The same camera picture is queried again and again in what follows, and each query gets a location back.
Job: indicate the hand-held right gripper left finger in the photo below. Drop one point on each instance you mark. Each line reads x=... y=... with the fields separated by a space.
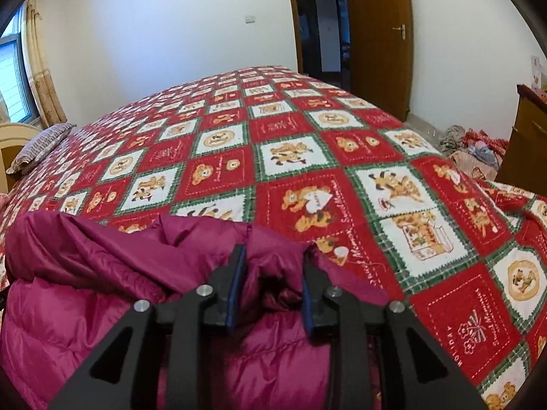
x=238 y=284

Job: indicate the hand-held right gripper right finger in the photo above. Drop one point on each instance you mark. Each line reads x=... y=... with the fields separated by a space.
x=307 y=303

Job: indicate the magenta puffer jacket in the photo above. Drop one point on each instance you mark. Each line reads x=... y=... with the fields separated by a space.
x=85 y=264

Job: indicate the pile of clothes on floor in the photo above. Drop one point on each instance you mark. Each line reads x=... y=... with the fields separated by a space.
x=474 y=153

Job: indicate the red checkered printed blanket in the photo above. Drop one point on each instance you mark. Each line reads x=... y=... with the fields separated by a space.
x=299 y=158

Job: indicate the striped pillow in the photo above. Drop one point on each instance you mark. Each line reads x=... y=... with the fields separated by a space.
x=42 y=147

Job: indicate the brown wooden door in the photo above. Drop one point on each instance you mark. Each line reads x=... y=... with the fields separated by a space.
x=376 y=64

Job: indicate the wooden desk with drawers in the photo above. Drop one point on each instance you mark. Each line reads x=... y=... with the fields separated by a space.
x=525 y=149

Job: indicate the wooden headboard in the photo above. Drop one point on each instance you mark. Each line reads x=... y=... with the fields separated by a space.
x=13 y=136

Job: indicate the narrow beige floral curtain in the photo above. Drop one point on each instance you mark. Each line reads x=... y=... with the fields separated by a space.
x=42 y=72

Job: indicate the window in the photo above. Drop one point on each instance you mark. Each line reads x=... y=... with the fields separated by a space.
x=15 y=81

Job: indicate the pink patterned box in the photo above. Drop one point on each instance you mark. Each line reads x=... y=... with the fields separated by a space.
x=539 y=95

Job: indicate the brown door frame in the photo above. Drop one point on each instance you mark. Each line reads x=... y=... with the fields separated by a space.
x=295 y=30

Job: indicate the white card on wall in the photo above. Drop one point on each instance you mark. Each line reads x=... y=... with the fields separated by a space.
x=536 y=70

